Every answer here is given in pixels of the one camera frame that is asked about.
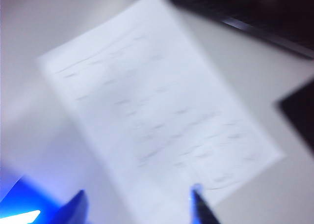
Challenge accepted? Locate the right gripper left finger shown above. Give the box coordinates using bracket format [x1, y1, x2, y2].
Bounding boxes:
[49, 189, 88, 224]

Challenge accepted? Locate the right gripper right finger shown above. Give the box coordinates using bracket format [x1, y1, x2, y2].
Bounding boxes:
[189, 183, 222, 224]

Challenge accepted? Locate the white wrinkled printed paper sheet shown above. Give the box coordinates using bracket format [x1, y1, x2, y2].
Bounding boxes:
[36, 0, 287, 208]

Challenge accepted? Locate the black flat rectangular object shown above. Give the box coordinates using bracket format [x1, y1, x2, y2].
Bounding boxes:
[278, 81, 314, 162]

